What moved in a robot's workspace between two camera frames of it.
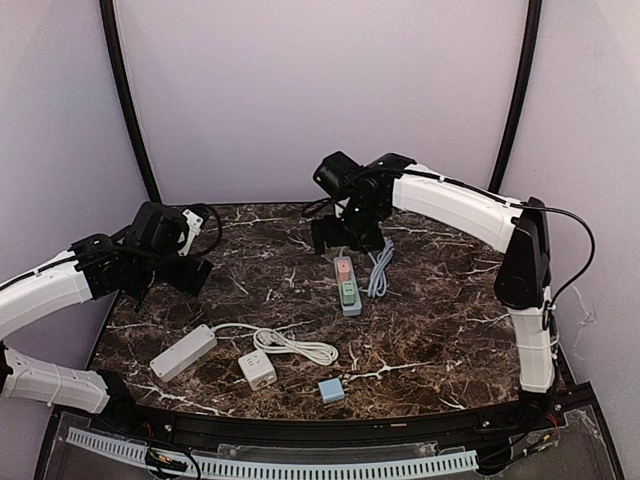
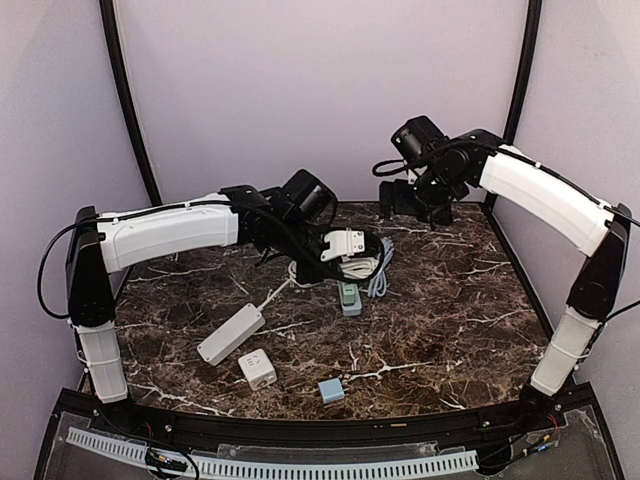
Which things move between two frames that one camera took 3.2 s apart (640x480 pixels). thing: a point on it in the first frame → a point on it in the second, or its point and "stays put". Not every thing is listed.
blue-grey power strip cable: [377, 286] stays put
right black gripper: [373, 241] → [441, 215]
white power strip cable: [272, 341] → [356, 268]
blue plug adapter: [331, 390] stays put
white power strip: [184, 353] → [234, 332]
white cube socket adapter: [259, 370] stays put
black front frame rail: [423, 427] stays put
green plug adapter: [348, 293] stays put
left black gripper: [183, 281] → [325, 273]
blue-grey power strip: [348, 310] stays put
